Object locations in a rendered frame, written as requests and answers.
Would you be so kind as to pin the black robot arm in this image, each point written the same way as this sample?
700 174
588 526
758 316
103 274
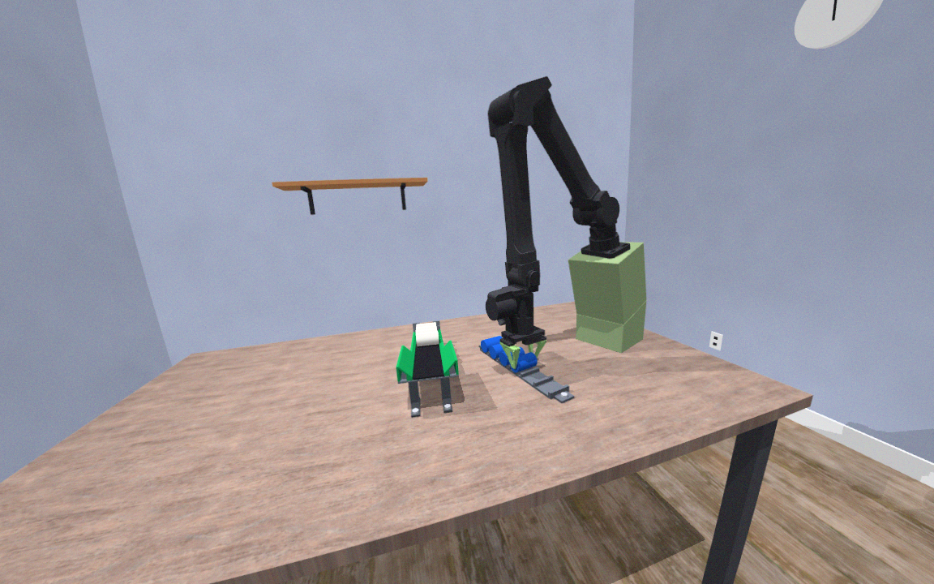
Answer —
520 106

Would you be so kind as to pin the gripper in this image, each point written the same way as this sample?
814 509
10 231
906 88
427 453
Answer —
523 331

